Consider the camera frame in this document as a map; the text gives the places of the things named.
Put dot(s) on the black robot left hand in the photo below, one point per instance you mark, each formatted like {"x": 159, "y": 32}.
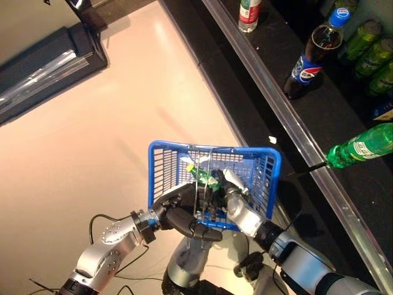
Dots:
{"x": 181, "y": 218}

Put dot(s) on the silver black robot right hand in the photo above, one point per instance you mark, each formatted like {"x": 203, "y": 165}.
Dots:
{"x": 242, "y": 215}

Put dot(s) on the green Sprite bottle yellow cap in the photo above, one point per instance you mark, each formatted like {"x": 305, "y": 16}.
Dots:
{"x": 362, "y": 147}
{"x": 201, "y": 176}
{"x": 215, "y": 184}

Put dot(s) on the blue plastic shopping basket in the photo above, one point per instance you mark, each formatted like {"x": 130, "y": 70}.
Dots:
{"x": 276, "y": 158}

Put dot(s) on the water bottle green red label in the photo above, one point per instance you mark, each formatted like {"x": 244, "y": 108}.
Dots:
{"x": 249, "y": 15}

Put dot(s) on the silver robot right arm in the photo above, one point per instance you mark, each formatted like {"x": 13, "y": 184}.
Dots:
{"x": 307, "y": 264}

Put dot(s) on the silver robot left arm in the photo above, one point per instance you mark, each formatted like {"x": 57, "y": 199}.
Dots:
{"x": 116, "y": 246}

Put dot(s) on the white paper tag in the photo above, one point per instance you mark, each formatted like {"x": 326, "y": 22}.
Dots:
{"x": 185, "y": 159}

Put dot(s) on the white paper scrap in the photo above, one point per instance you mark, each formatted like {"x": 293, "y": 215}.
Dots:
{"x": 272, "y": 139}

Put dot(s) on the black shelf base plinth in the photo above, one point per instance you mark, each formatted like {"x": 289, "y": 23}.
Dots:
{"x": 245, "y": 101}

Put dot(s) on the small Pepsi cola bottle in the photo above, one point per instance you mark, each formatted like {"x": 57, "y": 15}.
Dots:
{"x": 307, "y": 67}

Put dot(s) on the blue biscuit box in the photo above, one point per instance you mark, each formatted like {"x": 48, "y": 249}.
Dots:
{"x": 385, "y": 110}

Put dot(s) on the black low display shelf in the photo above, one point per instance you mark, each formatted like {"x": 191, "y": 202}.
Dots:
{"x": 46, "y": 61}

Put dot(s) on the black shelf board clear rail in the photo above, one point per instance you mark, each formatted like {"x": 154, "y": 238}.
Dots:
{"x": 368, "y": 199}
{"x": 337, "y": 116}

